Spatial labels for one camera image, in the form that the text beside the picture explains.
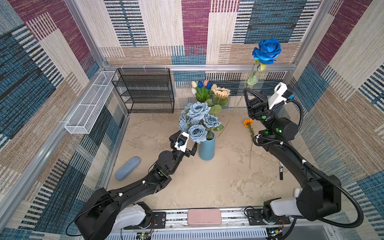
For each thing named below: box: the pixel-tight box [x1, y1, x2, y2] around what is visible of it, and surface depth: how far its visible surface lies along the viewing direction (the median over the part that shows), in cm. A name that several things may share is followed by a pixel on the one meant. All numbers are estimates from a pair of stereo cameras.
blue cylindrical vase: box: [199, 131, 216, 161], surface depth 85 cm
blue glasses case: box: [115, 156, 141, 180], surface depth 91 cm
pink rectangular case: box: [187, 208, 222, 226], surface depth 74 cm
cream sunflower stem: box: [207, 84, 231, 117], surface depth 74 cm
